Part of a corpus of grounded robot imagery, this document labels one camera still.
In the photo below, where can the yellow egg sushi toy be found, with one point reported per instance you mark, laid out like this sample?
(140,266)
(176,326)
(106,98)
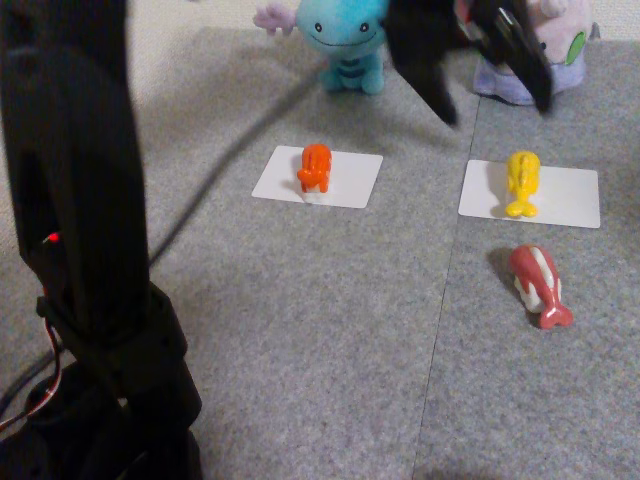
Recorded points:
(522,175)

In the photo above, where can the orange shrimp sushi toy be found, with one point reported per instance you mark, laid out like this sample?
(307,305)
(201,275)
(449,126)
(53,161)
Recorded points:
(315,167)

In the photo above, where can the purple Goomy plush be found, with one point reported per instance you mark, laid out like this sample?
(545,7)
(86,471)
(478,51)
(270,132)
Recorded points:
(567,55)

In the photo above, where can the blue Wooper plush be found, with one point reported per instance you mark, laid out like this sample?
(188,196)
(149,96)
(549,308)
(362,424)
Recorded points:
(340,35)

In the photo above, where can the red tuna sushi toy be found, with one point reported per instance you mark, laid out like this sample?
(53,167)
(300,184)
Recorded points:
(537,280)

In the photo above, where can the white card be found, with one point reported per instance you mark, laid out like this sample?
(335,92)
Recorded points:
(355,180)
(570,197)

